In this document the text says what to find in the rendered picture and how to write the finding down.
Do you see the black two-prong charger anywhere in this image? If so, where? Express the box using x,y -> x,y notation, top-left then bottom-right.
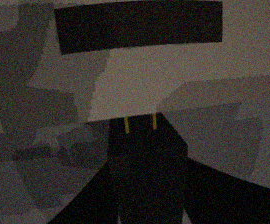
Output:
106,112 -> 187,224

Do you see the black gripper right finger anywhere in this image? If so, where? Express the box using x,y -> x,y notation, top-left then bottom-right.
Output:
184,157 -> 270,224

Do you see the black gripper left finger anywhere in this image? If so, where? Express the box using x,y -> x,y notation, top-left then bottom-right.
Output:
47,161 -> 119,224

